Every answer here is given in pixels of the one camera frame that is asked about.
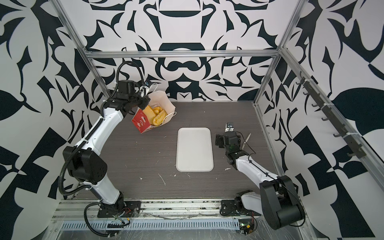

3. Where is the red white paper bag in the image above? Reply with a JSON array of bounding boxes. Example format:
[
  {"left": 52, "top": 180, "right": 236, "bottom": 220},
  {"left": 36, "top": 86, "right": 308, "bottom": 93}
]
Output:
[{"left": 132, "top": 91, "right": 177, "bottom": 134}]

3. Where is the long yellow fake bread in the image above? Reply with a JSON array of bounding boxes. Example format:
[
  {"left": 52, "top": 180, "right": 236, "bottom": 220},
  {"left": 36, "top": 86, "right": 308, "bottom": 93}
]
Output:
[{"left": 143, "top": 106, "right": 157, "bottom": 125}]

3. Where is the orange fake croissant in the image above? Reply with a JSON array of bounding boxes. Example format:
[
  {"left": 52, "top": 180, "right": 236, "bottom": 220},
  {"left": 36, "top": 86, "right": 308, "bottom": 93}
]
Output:
[{"left": 152, "top": 106, "right": 163, "bottom": 115}]

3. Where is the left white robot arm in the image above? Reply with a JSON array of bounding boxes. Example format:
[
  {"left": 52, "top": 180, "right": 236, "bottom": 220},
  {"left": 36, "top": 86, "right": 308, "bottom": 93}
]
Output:
[{"left": 58, "top": 80, "right": 152, "bottom": 206}]

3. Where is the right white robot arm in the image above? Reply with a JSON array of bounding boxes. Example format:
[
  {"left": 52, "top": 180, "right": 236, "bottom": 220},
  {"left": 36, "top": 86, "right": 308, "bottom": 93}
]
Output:
[{"left": 215, "top": 132, "right": 306, "bottom": 230}]

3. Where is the yellow fake bread roll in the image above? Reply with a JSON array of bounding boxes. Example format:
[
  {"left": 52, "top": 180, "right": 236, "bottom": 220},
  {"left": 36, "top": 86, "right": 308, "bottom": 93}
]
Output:
[{"left": 152, "top": 110, "right": 168, "bottom": 127}]

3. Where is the white rectangular tray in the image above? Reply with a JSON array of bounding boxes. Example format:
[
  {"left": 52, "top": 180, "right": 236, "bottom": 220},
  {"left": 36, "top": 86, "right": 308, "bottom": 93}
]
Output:
[{"left": 176, "top": 128, "right": 214, "bottom": 173}]

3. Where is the small electronics board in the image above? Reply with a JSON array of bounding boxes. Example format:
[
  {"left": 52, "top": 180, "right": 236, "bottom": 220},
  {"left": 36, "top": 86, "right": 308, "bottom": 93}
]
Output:
[{"left": 239, "top": 218, "right": 258, "bottom": 235}]

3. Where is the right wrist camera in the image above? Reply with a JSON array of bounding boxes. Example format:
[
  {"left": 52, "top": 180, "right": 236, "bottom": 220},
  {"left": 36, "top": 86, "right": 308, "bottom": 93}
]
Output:
[{"left": 225, "top": 122, "right": 234, "bottom": 132}]

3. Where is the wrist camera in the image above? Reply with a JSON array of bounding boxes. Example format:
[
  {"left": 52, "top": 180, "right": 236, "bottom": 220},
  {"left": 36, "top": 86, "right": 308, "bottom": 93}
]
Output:
[
  {"left": 140, "top": 80, "right": 153, "bottom": 91},
  {"left": 225, "top": 122, "right": 234, "bottom": 132}
]

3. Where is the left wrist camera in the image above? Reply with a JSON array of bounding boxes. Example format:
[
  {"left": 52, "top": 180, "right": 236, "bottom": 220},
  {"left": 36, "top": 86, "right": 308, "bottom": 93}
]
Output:
[{"left": 140, "top": 80, "right": 153, "bottom": 91}]

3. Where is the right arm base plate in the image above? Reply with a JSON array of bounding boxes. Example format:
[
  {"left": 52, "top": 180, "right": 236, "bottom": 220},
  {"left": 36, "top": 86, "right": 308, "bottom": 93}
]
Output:
[{"left": 220, "top": 200, "right": 261, "bottom": 217}]

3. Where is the black corrugated cable conduit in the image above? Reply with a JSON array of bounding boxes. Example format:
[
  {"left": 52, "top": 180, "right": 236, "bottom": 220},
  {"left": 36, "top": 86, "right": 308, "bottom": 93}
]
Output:
[{"left": 57, "top": 140, "right": 91, "bottom": 197}]

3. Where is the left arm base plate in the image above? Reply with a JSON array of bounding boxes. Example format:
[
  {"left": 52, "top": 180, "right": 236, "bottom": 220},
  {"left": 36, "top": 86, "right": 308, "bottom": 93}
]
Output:
[{"left": 97, "top": 201, "right": 142, "bottom": 218}]

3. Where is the grey wall hook rack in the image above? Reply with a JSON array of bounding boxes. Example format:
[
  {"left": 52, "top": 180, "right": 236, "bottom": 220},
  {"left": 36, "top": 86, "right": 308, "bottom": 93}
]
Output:
[{"left": 297, "top": 72, "right": 367, "bottom": 159}]

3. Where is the aluminium cage frame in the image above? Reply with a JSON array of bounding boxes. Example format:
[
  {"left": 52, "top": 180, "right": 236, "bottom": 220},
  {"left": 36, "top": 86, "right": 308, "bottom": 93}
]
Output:
[{"left": 51, "top": 1, "right": 384, "bottom": 188}]

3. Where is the white slotted cable duct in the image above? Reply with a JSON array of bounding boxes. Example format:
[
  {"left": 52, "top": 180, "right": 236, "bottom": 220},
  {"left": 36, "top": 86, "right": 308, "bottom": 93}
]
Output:
[{"left": 59, "top": 218, "right": 241, "bottom": 231}]

